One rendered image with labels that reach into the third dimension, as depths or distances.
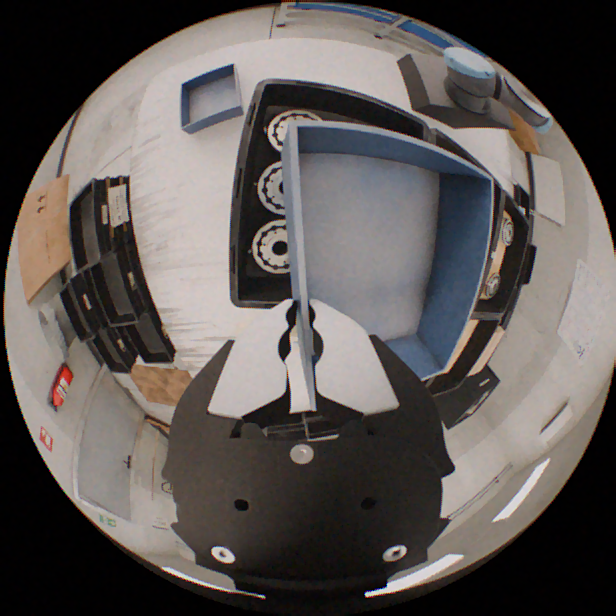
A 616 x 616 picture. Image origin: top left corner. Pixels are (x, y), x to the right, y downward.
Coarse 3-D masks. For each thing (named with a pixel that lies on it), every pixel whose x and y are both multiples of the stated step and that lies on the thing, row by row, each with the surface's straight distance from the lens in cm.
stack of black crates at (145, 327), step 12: (144, 312) 126; (156, 312) 134; (132, 324) 153; (144, 324) 148; (156, 324) 132; (132, 336) 152; (144, 336) 156; (156, 336) 149; (168, 336) 141; (144, 348) 161; (156, 348) 158; (168, 348) 141; (144, 360) 160; (156, 360) 154; (168, 360) 146
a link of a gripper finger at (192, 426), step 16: (224, 352) 9; (208, 368) 9; (192, 384) 8; (208, 384) 8; (192, 400) 8; (208, 400) 8; (176, 416) 8; (192, 416) 8; (208, 416) 7; (176, 432) 8; (192, 432) 7; (208, 432) 7; (224, 432) 7; (240, 432) 7; (176, 448) 7; (192, 448) 7; (176, 464) 7
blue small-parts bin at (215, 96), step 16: (192, 80) 67; (208, 80) 69; (224, 80) 68; (192, 96) 69; (208, 96) 66; (224, 96) 64; (240, 96) 58; (192, 112) 65; (208, 112) 62; (224, 112) 54; (240, 112) 57; (192, 128) 58
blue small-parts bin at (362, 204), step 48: (288, 144) 10; (336, 144) 13; (384, 144) 13; (288, 192) 11; (336, 192) 16; (384, 192) 18; (432, 192) 21; (480, 192) 19; (288, 240) 15; (336, 240) 17; (384, 240) 18; (432, 240) 22; (480, 240) 18; (336, 288) 18; (384, 288) 20; (432, 288) 23; (384, 336) 24; (432, 336) 24
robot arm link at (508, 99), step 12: (504, 84) 56; (516, 84) 54; (504, 96) 56; (516, 96) 54; (528, 96) 53; (516, 108) 58; (528, 108) 54; (540, 108) 54; (528, 120) 59; (540, 120) 58; (540, 132) 61
